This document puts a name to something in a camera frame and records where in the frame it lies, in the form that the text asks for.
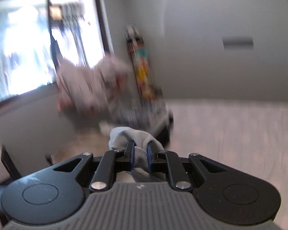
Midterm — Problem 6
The light grey-blue garment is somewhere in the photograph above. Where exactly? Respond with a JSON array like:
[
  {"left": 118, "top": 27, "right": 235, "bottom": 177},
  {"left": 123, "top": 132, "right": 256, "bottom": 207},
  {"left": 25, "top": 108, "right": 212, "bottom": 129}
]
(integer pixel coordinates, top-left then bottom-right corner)
[{"left": 109, "top": 127, "right": 165, "bottom": 183}]

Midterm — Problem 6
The pink dotted crumpled duvet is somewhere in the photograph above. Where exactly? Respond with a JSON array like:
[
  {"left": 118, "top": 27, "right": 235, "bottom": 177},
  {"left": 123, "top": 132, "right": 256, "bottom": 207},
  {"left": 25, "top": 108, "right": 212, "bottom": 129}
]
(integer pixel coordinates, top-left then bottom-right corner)
[{"left": 56, "top": 55, "right": 132, "bottom": 114}]

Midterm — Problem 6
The plush toy hanging organizer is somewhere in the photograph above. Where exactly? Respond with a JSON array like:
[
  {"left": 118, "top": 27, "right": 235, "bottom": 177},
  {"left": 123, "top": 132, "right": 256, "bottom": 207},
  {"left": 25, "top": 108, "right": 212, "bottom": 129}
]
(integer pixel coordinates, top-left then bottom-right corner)
[{"left": 125, "top": 24, "right": 158, "bottom": 102}]

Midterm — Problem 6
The pink dotted bed sheet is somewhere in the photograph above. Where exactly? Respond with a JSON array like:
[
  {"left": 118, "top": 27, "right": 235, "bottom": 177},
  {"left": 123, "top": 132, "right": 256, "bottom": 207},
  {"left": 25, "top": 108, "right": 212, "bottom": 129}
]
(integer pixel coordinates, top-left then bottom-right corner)
[{"left": 166, "top": 100, "right": 288, "bottom": 229}]

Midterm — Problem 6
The dark framed window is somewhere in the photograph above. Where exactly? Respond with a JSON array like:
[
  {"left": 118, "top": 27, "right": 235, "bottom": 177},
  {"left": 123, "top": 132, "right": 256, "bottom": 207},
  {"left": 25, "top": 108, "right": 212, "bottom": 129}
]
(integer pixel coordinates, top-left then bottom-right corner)
[{"left": 0, "top": 0, "right": 110, "bottom": 106}]

